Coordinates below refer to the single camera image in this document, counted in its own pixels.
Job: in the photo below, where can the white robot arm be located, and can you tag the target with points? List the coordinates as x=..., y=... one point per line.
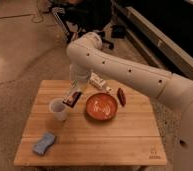
x=170, y=89

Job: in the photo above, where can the translucent plastic cup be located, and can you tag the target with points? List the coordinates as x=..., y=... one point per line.
x=58, y=108

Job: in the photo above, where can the wooden table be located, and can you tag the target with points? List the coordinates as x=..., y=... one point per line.
x=131, y=138

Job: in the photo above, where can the black office chair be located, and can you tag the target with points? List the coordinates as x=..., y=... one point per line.
x=77, y=17

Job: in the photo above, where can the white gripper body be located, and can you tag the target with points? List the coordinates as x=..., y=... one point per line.
x=77, y=86

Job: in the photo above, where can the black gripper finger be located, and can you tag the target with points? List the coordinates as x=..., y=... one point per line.
x=68, y=98
x=76, y=96

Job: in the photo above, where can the black box on floor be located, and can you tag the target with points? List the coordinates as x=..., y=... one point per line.
x=118, y=31

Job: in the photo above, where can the dark red oblong object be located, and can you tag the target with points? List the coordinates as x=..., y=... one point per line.
x=121, y=97

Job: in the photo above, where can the long metal wall rail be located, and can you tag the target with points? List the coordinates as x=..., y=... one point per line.
x=181, y=59

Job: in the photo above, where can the orange ceramic bowl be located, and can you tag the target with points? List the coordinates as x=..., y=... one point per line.
x=101, y=106

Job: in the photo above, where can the blue sponge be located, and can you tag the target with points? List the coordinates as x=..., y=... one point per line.
x=41, y=146

